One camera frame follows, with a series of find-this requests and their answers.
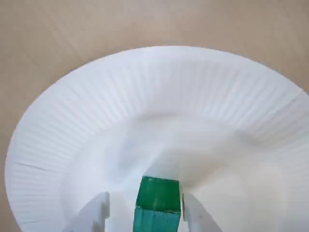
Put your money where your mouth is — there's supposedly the white paper plate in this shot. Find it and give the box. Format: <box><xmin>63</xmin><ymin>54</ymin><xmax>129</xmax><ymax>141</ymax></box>
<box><xmin>4</xmin><ymin>45</ymin><xmax>309</xmax><ymax>232</ymax></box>

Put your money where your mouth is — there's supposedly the green cube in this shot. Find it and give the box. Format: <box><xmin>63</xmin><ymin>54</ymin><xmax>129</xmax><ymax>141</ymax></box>
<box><xmin>132</xmin><ymin>175</ymin><xmax>182</xmax><ymax>232</ymax></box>

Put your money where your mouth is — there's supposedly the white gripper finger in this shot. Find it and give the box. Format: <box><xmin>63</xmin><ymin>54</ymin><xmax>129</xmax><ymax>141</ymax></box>
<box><xmin>64</xmin><ymin>190</ymin><xmax>111</xmax><ymax>232</ymax></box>
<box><xmin>182</xmin><ymin>192</ymin><xmax>223</xmax><ymax>232</ymax></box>

